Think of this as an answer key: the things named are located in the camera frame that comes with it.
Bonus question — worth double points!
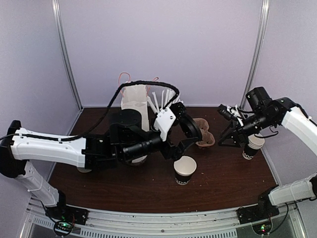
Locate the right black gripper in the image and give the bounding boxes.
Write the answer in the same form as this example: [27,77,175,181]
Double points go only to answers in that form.
[218,111,275,148]

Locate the black paper coffee cup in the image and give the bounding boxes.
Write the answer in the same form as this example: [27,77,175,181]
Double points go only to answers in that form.
[173,156,197,185]

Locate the stack of paper cups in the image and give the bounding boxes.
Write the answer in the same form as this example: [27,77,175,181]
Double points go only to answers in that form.
[242,134,265,160]

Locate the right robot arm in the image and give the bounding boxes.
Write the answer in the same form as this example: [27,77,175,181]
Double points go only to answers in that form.
[217,87,317,219]

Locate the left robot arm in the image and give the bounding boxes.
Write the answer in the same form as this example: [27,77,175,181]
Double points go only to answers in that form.
[0,108,202,220]

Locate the white paper takeout bag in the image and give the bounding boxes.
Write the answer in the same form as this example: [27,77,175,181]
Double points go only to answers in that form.
[120,85,150,131]

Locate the cardboard cup carrier tray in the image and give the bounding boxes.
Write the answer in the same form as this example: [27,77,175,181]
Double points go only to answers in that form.
[194,118,215,148]

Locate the white ceramic bowl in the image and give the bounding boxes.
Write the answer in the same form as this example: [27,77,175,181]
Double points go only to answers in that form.
[128,156,147,166]

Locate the wrapped white straws bundle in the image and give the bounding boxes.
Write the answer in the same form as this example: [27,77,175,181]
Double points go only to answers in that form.
[147,89,183,114]

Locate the cream ceramic mug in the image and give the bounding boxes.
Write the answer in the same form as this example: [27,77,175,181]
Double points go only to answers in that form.
[77,167,92,173]

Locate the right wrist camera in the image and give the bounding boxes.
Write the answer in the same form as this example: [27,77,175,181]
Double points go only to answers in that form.
[217,104,245,126]

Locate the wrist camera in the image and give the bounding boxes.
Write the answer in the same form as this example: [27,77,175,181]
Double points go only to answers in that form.
[217,104,245,126]
[153,102,186,141]

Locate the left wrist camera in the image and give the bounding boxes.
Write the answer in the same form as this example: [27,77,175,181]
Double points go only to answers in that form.
[153,102,186,141]

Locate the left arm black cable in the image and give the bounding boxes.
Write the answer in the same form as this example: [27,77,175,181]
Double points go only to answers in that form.
[0,79,181,143]

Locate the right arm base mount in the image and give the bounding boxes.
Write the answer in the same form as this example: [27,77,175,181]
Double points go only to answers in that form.
[236,186,279,235]

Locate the right aluminium corner post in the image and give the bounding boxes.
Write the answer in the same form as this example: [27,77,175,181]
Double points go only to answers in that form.
[240,0,270,108]

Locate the aluminium corner post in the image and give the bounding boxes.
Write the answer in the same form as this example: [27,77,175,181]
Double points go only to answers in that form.
[52,0,83,111]
[240,0,270,108]

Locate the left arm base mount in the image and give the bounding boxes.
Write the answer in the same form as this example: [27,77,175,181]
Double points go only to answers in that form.
[43,205,89,237]

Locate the left aluminium corner post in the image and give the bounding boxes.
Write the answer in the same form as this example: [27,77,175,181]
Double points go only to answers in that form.
[52,0,83,111]

